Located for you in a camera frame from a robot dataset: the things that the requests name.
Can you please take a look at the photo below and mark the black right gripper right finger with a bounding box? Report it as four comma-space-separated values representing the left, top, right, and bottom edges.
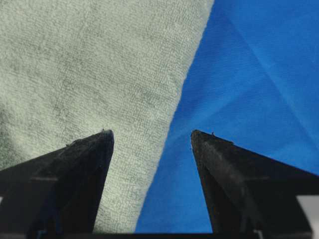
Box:
190, 130, 319, 237

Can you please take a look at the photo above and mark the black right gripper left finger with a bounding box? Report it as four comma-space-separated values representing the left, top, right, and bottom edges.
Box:
0, 130, 114, 237

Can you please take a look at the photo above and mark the light green bath towel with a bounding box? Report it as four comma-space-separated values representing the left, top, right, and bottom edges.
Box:
0, 0, 213, 233

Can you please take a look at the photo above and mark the blue table cloth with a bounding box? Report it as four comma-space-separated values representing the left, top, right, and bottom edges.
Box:
136, 0, 319, 233

